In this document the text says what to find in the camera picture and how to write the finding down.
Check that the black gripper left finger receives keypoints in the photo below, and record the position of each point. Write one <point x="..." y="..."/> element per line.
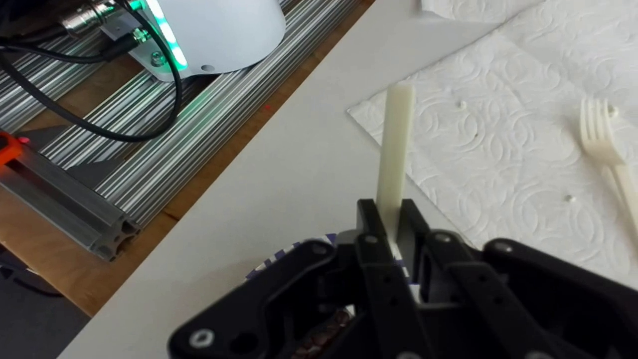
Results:
<point x="389" y="304"/>

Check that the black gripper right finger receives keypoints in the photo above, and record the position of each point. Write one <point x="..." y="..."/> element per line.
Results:
<point x="467" y="306"/>

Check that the cream plastic spoon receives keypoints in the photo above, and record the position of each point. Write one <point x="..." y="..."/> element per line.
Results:
<point x="393" y="158"/>

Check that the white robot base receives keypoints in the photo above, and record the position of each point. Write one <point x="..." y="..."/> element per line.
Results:
<point x="216" y="37"/>

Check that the upper white paper towel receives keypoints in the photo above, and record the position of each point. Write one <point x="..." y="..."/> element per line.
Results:
<point x="495" y="138"/>

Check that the white paper towel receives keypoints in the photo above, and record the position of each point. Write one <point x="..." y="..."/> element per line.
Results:
<point x="495" y="138"/>
<point x="477" y="11"/>

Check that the cream plastic fork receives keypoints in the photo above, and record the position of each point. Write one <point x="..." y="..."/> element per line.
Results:
<point x="598" y="144"/>

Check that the lower white paper towel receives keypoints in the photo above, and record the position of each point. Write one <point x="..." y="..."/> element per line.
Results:
<point x="477" y="11"/>

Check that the aluminium frame rail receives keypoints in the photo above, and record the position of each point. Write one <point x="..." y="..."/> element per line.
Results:
<point x="100" y="130"/>

